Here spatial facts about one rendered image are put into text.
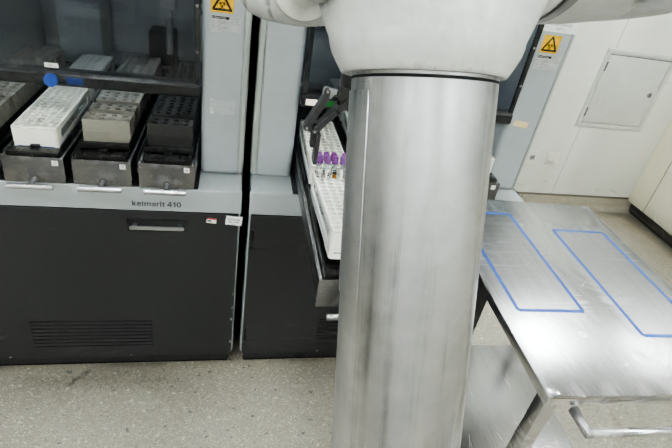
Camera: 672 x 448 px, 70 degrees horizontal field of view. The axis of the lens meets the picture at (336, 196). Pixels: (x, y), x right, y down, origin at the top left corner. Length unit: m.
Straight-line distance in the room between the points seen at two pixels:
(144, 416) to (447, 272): 1.48
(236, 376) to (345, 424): 1.42
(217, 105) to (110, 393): 1.00
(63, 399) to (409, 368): 1.56
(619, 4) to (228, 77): 1.01
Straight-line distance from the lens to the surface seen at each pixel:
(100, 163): 1.31
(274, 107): 1.29
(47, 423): 1.78
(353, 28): 0.30
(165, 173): 1.29
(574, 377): 0.93
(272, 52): 1.25
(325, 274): 0.94
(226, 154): 1.35
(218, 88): 1.28
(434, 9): 0.29
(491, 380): 1.62
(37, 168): 1.36
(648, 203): 3.56
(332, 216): 0.97
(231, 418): 1.70
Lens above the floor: 1.42
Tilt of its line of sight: 31 degrees down
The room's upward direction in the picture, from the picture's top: 10 degrees clockwise
